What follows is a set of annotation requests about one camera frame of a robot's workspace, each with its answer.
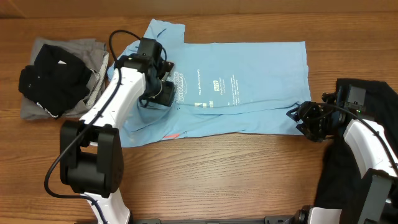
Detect light blue printed t-shirt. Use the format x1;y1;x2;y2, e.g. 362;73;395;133
121;19;311;147

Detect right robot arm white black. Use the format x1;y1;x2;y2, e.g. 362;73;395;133
285;85;397;223

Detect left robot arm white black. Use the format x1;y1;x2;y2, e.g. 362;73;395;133
59;38;175;223

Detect black t-shirt pile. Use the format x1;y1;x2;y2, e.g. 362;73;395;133
314;78;397;209

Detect folded grey garment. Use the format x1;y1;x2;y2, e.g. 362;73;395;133
20;37;109;119

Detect folded black garment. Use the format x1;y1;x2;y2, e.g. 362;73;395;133
18;44;92;119

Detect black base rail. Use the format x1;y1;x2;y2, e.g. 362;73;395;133
133;215;294;224

